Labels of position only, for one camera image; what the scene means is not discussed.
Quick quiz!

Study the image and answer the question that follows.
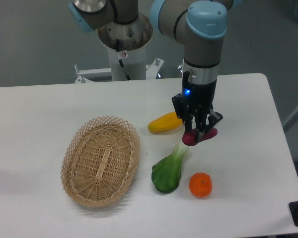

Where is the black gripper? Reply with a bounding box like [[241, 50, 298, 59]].
[[172, 71, 223, 143]]

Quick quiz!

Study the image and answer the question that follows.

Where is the purple-red sweet potato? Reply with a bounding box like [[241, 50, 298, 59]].
[[182, 128, 218, 146]]

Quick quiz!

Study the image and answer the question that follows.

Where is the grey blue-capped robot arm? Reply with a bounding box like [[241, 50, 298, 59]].
[[69, 0, 239, 146]]

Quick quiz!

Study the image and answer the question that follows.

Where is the oval wicker basket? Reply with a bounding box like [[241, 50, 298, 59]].
[[61, 116, 141, 208]]

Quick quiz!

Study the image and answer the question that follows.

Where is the yellow mango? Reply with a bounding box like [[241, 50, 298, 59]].
[[148, 112, 182, 134]]

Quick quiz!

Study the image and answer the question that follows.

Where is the orange tangerine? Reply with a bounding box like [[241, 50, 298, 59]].
[[189, 173, 213, 198]]

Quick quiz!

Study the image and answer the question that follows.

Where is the green bok choy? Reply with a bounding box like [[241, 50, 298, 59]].
[[151, 143, 189, 194]]

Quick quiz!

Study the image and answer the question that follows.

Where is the white frame at right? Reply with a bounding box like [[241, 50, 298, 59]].
[[282, 105, 298, 132]]

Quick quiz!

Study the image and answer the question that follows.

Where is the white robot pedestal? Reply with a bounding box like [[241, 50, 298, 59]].
[[97, 13, 153, 71]]

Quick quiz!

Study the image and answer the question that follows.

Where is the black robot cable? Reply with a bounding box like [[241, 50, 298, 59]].
[[115, 39, 132, 81]]

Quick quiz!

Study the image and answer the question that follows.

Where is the white metal base frame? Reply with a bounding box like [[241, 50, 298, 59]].
[[74, 58, 184, 83]]

